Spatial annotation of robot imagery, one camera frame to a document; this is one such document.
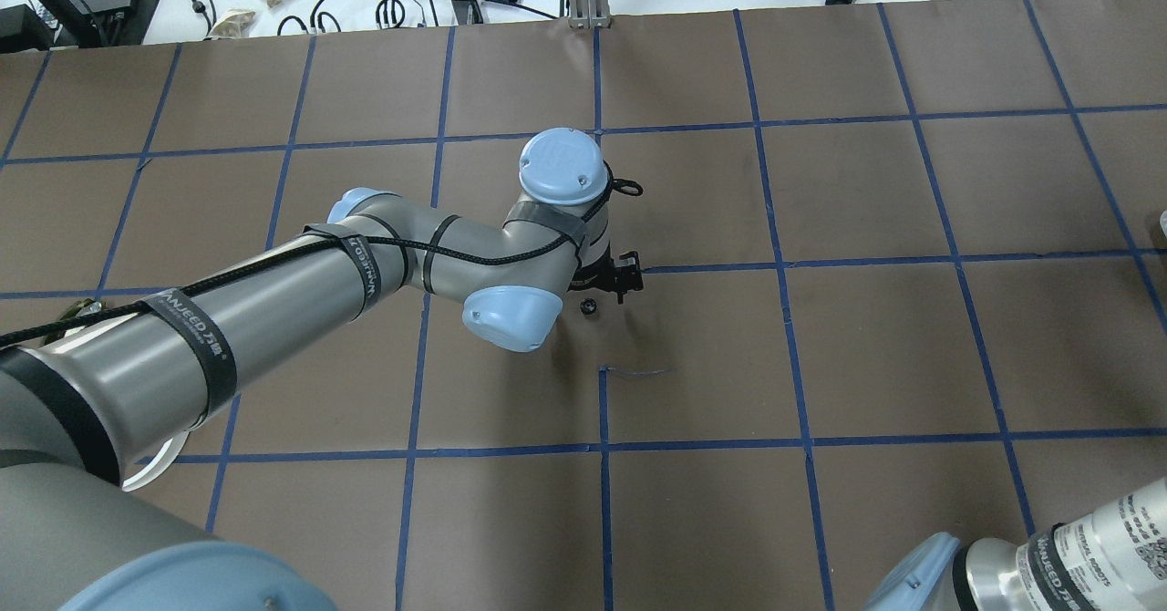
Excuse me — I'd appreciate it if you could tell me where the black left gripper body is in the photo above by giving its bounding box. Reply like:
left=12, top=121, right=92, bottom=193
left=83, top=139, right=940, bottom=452
left=574, top=250, right=645, bottom=306

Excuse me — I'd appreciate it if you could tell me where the green curved brake shoe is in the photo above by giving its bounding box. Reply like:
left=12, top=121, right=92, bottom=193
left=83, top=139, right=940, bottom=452
left=57, top=299, right=109, bottom=321

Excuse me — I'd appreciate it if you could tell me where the white curved plastic clip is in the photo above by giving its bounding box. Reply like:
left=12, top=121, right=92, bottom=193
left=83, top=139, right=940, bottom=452
left=121, top=433, right=188, bottom=493

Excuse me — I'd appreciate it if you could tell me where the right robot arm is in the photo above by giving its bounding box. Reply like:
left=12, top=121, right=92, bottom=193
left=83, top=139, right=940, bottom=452
left=864, top=482, right=1166, bottom=610

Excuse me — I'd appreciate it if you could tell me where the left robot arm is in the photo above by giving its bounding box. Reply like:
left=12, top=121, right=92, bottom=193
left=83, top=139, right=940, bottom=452
left=1, top=128, right=643, bottom=610

